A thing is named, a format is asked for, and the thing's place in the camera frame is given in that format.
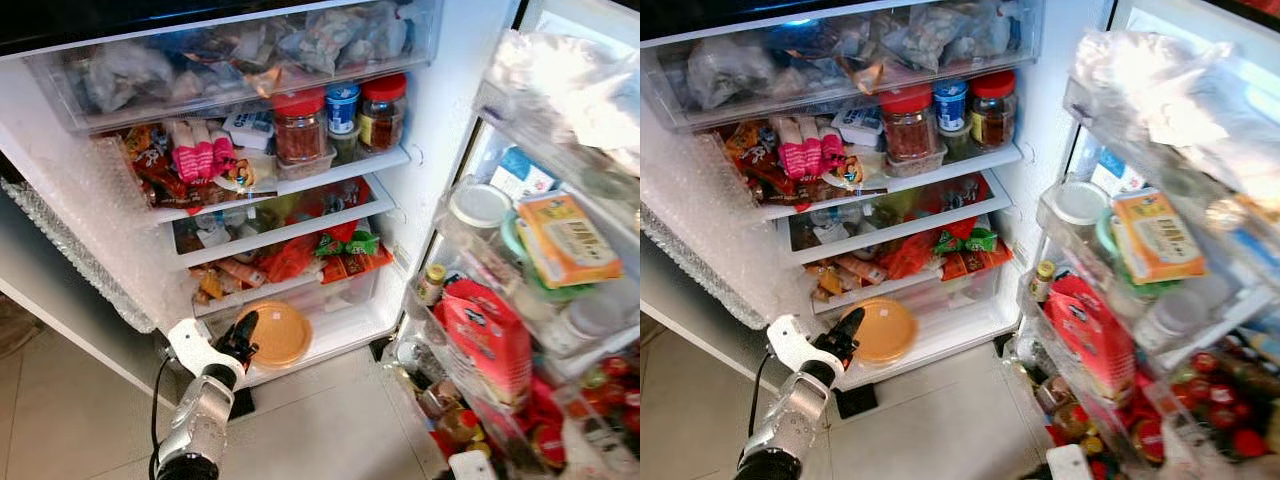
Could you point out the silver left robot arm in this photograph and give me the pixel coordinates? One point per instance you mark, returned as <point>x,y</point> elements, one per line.
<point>790,425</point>
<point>198,420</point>

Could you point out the black fridge foot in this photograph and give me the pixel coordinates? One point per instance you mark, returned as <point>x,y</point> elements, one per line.
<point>241,402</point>
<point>857,402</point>

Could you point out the white fridge shelf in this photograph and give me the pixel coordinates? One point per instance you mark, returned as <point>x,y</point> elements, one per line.
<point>980,160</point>
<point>330,172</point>

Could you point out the white open fridge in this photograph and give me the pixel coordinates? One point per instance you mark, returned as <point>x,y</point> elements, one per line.
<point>432,190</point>
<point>1040,190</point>

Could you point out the white fridge door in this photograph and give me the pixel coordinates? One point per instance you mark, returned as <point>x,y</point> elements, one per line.
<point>1190,18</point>
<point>585,18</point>

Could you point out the round orange plastic lid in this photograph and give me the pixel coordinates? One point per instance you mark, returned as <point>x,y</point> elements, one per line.
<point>888,330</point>
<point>282,335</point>

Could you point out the red food packet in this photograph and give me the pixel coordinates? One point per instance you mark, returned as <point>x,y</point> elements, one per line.
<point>292,260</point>
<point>910,257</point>

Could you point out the white crisper drawer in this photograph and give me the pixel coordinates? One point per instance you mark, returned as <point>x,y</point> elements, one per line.
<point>345,320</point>
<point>950,318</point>

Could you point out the orange food packets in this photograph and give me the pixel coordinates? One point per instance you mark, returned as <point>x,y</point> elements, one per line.
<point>358,266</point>
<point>975,264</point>

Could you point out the green food packet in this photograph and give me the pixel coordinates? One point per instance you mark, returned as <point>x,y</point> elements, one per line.
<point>350,243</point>
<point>968,240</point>

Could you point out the clear bubble wrap sheet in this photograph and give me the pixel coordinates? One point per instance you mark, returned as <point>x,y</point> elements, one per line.
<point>715,260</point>
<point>130,260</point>

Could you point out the clear plastic container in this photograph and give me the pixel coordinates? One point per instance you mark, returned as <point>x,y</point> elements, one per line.
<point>918,167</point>
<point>308,170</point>

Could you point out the pink snack packets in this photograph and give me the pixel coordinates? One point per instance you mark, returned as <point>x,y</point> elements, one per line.
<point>200,155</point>
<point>808,152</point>

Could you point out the small yellow-cap bottle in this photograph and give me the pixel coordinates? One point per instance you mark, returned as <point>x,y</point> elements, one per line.
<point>1042,282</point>
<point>432,285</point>

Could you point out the orange brown snack bag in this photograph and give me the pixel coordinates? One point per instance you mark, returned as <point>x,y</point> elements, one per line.
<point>155,165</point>
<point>755,160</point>

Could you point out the large red-lid glass jar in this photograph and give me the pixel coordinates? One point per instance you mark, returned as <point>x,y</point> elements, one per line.
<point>300,135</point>
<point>908,132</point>

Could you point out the white blue food box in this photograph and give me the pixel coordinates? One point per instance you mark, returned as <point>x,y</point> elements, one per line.
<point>250,128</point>
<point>858,125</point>

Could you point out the brown jar gold lid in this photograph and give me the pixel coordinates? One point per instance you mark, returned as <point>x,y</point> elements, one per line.
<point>460,425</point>
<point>1072,420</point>

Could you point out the red snack bag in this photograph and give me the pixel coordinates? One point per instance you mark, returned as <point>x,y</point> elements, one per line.
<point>485,340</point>
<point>1090,335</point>

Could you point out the blue-lid tub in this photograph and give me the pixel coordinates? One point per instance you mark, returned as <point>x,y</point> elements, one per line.
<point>950,104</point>
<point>342,108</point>

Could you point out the red-lid jar yellow label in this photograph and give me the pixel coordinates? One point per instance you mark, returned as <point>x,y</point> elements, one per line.
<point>383,115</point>
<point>993,112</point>

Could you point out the white-lid jar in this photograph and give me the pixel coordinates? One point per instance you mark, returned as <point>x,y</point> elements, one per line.
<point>1080,202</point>
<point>480,205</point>

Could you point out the white plastic bottle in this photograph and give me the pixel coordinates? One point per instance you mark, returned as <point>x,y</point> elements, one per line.
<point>582,322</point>
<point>1172,318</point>

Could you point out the orange barcode box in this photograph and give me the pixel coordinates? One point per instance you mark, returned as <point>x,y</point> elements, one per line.
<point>568,240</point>
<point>1158,236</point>

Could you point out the clear freezer drawer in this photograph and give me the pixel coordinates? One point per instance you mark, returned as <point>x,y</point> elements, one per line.
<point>668,95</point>
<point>60,95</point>

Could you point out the blue white carton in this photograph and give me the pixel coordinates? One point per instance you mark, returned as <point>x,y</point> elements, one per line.
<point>520,172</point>
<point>1110,170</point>

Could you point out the clear crumpled plastic bag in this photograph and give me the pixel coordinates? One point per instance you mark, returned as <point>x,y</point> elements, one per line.
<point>560,90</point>
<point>1160,90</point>

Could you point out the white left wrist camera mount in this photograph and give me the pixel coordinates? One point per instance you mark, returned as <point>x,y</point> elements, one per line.
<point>790,340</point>
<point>188,342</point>

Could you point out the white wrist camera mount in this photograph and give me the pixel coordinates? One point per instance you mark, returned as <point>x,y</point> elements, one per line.
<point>188,342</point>
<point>472,467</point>
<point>790,340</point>
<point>1068,464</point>

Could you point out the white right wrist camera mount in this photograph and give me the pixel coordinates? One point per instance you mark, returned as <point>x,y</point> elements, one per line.
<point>472,467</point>
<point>1068,464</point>

